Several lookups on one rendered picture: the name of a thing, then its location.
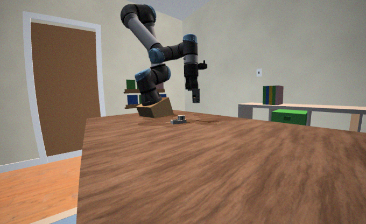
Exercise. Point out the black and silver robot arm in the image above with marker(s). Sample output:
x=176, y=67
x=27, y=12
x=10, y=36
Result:
x=144, y=31

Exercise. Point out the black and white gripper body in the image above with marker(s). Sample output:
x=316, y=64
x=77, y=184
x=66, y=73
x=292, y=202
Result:
x=191, y=67

